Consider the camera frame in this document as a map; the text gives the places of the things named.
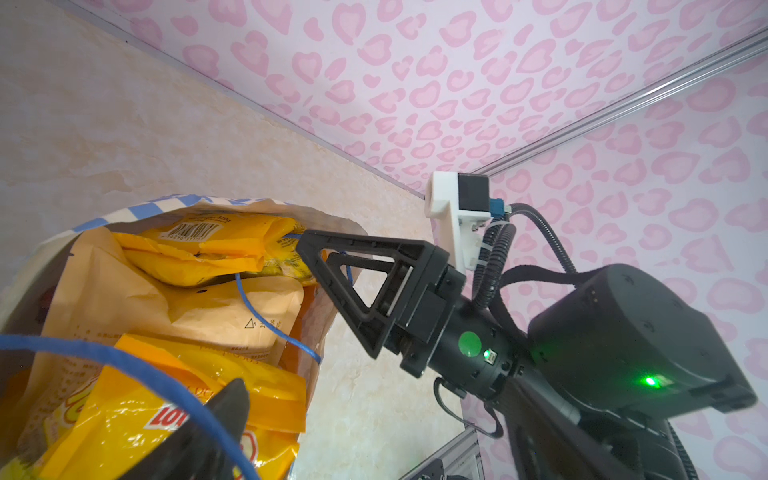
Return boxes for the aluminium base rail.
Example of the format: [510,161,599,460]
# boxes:
[401,428,485,480]

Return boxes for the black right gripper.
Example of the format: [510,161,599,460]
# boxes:
[296,230,524,401]

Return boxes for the yellow orange snack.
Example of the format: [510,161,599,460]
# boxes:
[1,334,307,479]

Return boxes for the orange snack bag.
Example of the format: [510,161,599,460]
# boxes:
[278,286,335,401]

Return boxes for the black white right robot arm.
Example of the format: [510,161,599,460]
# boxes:
[296,222,757,479]

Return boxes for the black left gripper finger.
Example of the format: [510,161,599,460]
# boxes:
[122,379,251,479]

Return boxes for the yellow snack bag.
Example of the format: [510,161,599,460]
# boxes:
[113,213,315,287]

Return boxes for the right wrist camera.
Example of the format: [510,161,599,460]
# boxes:
[425,171,510,273]

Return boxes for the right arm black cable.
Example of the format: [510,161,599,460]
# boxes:
[470,202,580,307]

